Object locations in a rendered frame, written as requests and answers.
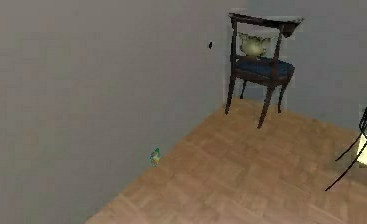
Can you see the dark wooden chair blue seat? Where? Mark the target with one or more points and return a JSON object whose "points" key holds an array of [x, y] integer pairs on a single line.
{"points": [[265, 68]]}

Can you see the pale green teapot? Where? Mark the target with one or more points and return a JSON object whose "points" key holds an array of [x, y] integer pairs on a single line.
{"points": [[253, 46]]}

